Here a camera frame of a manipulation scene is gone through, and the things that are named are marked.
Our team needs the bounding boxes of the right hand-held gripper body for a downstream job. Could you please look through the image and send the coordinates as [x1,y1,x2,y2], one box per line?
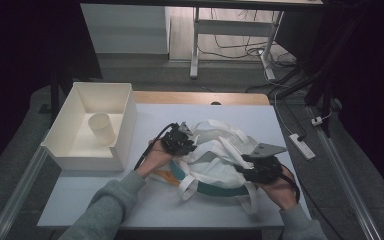
[243,142,289,185]

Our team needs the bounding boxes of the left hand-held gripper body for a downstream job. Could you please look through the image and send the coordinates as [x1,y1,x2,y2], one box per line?
[161,121,195,156]

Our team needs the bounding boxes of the white tote bag coloured patches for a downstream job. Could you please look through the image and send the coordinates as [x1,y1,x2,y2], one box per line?
[151,118,265,216]

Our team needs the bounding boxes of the person's left hand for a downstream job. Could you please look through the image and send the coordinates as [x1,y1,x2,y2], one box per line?
[134,138,177,180]

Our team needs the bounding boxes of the person's right hand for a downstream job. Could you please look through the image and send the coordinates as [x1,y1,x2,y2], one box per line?
[259,164,300,212]

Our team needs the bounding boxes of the white power strip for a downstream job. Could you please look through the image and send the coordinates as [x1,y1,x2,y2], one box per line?
[287,132,317,161]

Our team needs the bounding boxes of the white paper cup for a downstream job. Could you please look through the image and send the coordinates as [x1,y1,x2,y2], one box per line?
[87,112,117,146]

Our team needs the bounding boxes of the black stand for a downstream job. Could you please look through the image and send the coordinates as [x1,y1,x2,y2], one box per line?
[274,65,343,139]
[39,65,65,116]

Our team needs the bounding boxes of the white storage box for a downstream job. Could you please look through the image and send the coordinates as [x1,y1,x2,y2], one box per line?
[40,81,138,173]

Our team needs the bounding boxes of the white cabinet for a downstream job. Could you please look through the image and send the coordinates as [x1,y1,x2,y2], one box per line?
[80,3,171,55]

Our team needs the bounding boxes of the black cabinet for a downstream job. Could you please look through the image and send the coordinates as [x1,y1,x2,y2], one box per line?
[274,9,324,64]

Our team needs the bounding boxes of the left hand-held gripper black cable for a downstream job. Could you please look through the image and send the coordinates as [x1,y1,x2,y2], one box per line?
[133,122,178,171]

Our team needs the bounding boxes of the hand-held gripper black cable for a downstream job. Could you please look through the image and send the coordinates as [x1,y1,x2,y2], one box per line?
[279,162,302,205]
[133,122,178,171]

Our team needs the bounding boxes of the right hand-held gripper black cable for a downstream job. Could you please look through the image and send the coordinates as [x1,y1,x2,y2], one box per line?
[279,162,302,205]

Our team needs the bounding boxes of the white power strip cable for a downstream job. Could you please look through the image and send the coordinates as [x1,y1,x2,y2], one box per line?
[262,65,297,137]

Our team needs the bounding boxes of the aluminium rail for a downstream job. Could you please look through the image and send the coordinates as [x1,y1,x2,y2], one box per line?
[307,105,384,240]
[0,145,50,240]

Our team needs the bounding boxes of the black floor cable tangle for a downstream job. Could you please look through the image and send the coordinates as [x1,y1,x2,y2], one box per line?
[197,8,298,69]

